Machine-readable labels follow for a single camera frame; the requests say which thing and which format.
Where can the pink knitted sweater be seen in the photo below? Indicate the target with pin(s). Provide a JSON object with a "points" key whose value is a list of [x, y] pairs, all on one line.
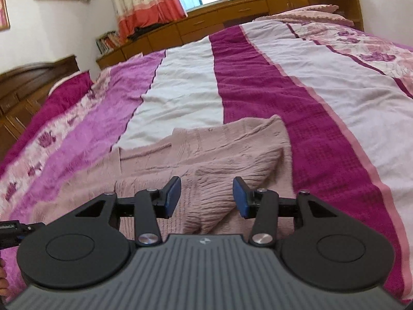
{"points": [[209, 161]]}

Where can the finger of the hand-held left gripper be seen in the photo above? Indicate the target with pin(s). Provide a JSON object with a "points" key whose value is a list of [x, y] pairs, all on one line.
{"points": [[13, 226], [9, 240]]}

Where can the person's left hand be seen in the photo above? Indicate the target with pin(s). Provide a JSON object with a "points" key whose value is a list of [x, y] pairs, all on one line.
{"points": [[2, 282]]}

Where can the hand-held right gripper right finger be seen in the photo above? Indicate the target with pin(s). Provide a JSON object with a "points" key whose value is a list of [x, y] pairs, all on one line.
{"points": [[240, 197]]}

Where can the wall picture frame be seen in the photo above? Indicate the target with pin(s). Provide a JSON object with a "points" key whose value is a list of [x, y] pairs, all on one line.
{"points": [[3, 6]]}

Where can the striped magenta white bed blanket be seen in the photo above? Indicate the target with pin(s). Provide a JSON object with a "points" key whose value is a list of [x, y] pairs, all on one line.
{"points": [[322, 119]]}

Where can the pink pillow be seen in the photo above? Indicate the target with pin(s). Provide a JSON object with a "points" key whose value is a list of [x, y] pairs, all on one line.
{"points": [[309, 14]]}

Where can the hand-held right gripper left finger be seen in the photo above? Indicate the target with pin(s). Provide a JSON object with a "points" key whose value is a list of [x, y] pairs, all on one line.
{"points": [[172, 197]]}

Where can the dark wooden headboard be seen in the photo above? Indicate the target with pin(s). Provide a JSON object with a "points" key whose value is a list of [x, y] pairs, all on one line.
{"points": [[22, 87]]}

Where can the floral orange-hemmed curtain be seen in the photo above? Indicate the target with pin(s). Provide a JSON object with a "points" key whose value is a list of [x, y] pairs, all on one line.
{"points": [[145, 0]]}

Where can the magenta pillow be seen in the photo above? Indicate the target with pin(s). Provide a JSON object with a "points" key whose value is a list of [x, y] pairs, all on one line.
{"points": [[67, 90]]}

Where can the dark cloth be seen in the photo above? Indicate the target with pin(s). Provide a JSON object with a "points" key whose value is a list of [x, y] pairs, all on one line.
{"points": [[146, 29]]}

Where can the long wooden cabinet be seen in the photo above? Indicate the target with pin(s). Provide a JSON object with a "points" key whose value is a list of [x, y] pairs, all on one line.
{"points": [[232, 13]]}

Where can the row of books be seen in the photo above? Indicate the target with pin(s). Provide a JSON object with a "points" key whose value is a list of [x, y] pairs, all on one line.
{"points": [[108, 41]]}

